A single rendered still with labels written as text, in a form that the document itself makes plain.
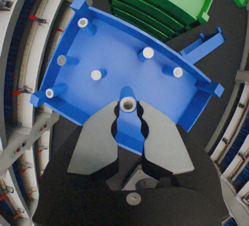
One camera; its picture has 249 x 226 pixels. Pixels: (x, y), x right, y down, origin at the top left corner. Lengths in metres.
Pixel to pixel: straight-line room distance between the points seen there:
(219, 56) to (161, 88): 0.77
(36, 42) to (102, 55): 0.33
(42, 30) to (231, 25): 1.18
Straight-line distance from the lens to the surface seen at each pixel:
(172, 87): 0.29
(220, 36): 0.76
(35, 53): 0.54
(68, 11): 0.73
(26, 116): 0.62
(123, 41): 0.27
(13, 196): 0.82
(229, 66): 1.08
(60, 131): 0.97
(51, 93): 0.24
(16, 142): 0.58
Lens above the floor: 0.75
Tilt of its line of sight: 75 degrees down
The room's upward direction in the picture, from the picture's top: 178 degrees counter-clockwise
